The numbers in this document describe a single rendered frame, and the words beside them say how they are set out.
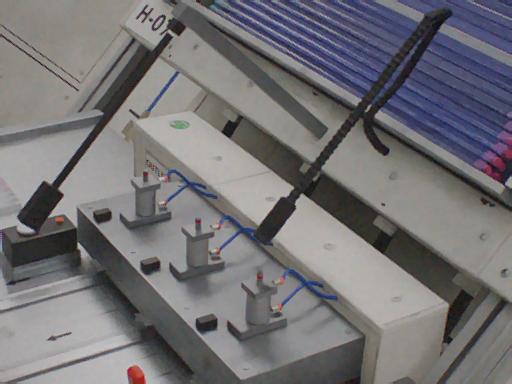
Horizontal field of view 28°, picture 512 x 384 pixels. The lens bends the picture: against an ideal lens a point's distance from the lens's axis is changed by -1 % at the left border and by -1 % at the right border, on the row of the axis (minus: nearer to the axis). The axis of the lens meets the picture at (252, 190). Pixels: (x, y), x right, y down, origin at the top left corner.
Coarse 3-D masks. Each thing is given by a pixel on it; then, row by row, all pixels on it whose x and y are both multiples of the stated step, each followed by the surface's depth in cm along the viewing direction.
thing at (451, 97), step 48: (240, 0) 127; (288, 0) 122; (336, 0) 117; (384, 0) 112; (432, 0) 108; (480, 0) 104; (288, 48) 118; (336, 48) 113; (384, 48) 109; (432, 48) 105; (480, 48) 101; (432, 96) 102; (480, 96) 98; (480, 144) 96
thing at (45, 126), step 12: (48, 120) 143; (60, 120) 143; (72, 120) 143; (84, 120) 144; (96, 120) 146; (0, 132) 139; (12, 132) 139; (24, 132) 140; (36, 132) 141; (48, 132) 142
